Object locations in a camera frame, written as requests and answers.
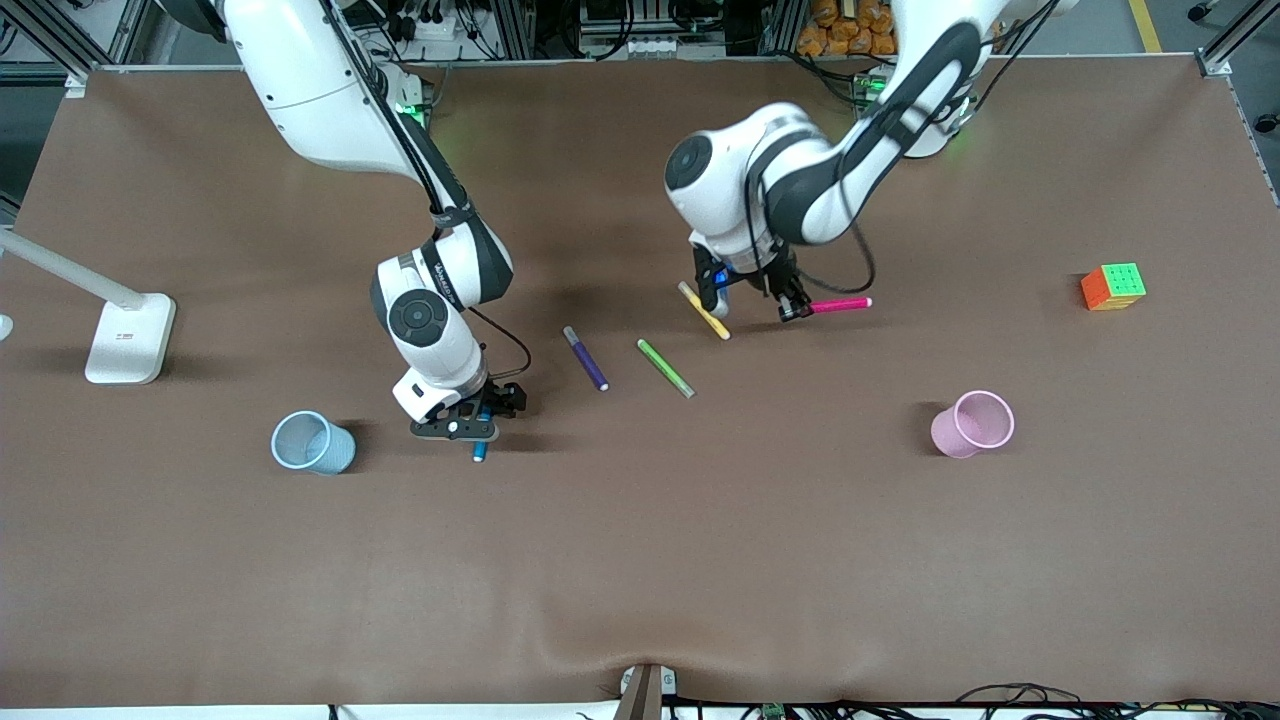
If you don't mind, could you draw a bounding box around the orange snack bag pile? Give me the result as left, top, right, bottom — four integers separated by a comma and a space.
797, 0, 901, 57

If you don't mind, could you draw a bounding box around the black cable bundle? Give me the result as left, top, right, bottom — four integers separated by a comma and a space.
955, 683, 1280, 720

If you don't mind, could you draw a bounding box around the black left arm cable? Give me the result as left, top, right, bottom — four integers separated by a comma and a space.
745, 0, 1063, 296

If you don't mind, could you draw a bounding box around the pink mesh cup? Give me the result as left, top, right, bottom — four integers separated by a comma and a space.
930, 390, 1016, 460

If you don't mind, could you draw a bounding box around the blue mesh cup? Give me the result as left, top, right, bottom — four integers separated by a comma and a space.
270, 410, 357, 476

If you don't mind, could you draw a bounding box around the purple marker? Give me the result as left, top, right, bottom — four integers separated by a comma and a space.
562, 326, 610, 392

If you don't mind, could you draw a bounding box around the yellow marker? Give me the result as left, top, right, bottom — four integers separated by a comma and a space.
677, 281, 732, 341

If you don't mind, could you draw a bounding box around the green marker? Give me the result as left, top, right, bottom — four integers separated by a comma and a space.
637, 339, 696, 399

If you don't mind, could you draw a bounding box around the metal table edge bracket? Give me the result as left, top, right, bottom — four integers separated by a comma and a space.
618, 663, 679, 720

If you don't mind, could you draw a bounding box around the colourful puzzle cube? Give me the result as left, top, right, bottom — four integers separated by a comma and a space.
1080, 262, 1148, 312

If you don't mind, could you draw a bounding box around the white power strip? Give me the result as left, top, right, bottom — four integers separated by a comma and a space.
398, 10, 471, 43

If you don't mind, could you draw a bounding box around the white desk lamp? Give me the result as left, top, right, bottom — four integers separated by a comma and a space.
0, 228, 177, 386

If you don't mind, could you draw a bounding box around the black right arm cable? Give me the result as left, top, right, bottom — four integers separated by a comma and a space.
318, 0, 533, 379

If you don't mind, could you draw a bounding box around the aluminium frame profile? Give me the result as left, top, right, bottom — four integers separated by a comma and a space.
0, 0, 151, 76
1195, 18, 1280, 78

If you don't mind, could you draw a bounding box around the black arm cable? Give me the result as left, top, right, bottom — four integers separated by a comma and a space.
745, 0, 1063, 296
318, 0, 533, 379

